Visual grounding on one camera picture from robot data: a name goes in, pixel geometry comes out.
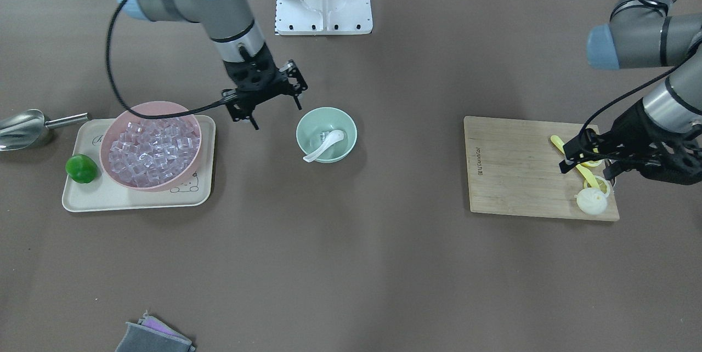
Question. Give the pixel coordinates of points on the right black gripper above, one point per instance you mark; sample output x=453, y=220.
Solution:
x=272, y=88

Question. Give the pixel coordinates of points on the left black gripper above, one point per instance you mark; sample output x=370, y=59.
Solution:
x=630, y=131

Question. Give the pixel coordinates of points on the white ceramic spoon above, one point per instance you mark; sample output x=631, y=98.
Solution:
x=336, y=136

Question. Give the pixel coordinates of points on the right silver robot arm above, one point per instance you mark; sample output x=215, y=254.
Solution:
x=234, y=32

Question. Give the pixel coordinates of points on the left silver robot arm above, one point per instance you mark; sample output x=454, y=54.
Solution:
x=642, y=33

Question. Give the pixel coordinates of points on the yellow plastic spoon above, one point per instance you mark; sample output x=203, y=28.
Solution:
x=589, y=178

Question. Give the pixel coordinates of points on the mint green bowl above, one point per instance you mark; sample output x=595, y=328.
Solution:
x=321, y=121

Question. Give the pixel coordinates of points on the pink bowl of ice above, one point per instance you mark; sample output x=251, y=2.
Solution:
x=153, y=148

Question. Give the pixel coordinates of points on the metal ice scoop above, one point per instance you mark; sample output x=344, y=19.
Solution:
x=33, y=128

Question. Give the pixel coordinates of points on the bamboo cutting board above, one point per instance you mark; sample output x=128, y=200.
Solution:
x=513, y=169

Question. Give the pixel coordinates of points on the beige plastic tray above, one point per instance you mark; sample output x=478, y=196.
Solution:
x=104, y=194

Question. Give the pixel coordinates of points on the green lime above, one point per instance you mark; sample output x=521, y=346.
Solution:
x=81, y=169

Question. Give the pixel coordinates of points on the grey folded cloth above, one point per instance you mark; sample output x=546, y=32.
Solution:
x=152, y=334

